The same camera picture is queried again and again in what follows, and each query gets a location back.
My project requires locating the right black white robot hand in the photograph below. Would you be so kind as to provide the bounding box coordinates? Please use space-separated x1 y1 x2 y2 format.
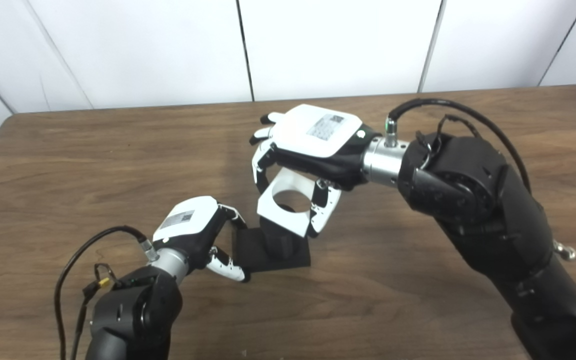
249 103 381 238

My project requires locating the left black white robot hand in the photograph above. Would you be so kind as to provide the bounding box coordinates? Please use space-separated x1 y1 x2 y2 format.
152 196 250 283

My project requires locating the white square piece with hole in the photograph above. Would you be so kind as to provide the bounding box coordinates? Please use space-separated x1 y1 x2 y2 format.
256 167 343 238

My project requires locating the thick black wrist cable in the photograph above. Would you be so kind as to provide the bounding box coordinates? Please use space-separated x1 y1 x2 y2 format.
384 98 533 193
54 225 159 360

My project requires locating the thin left cable yellow connector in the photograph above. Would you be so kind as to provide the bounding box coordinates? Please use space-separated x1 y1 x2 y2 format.
70 263 119 360

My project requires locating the black peg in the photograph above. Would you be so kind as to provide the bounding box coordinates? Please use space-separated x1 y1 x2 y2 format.
231 215 312 273

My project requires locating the thick black left wrist cable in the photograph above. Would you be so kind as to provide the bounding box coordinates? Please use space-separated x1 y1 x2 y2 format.
54 225 159 360

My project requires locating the thick black right wrist cable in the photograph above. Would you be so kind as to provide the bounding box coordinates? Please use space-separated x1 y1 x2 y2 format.
384 98 533 193

